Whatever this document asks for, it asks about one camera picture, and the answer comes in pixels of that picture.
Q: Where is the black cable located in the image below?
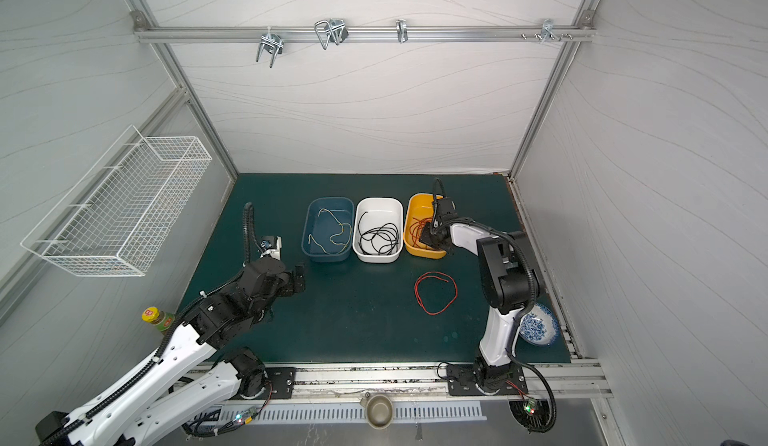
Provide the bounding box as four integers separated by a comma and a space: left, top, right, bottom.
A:
356, 210, 401, 258

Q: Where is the yellow cable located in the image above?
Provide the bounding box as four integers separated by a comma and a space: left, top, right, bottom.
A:
307, 207, 354, 254

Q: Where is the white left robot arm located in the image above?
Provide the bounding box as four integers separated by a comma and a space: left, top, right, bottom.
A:
35, 256, 306, 445

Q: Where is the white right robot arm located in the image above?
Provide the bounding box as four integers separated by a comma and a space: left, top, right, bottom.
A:
421, 194, 540, 394

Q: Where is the yellow plastic bin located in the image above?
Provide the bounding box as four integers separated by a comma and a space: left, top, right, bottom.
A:
403, 193, 447, 260

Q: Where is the white plastic bin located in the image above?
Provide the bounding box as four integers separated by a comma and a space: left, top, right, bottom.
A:
353, 197, 404, 264

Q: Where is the blue plastic bin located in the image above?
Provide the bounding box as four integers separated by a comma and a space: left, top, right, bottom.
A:
301, 197, 355, 263

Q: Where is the green table mat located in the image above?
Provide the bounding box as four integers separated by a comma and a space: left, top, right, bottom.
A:
157, 172, 571, 364

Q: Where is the blue patterned bowl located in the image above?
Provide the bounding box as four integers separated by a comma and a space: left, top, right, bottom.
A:
519, 303, 561, 347

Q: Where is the grey round cup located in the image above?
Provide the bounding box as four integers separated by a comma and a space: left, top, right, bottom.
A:
360, 393, 395, 430

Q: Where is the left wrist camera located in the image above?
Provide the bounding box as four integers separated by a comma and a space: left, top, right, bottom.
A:
259, 235, 282, 260

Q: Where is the white wire basket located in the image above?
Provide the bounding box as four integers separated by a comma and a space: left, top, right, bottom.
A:
20, 126, 212, 278

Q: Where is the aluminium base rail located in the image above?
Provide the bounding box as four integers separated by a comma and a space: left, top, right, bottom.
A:
267, 359, 613, 402

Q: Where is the aluminium top rail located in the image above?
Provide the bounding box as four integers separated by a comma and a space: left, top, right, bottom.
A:
134, 20, 597, 44

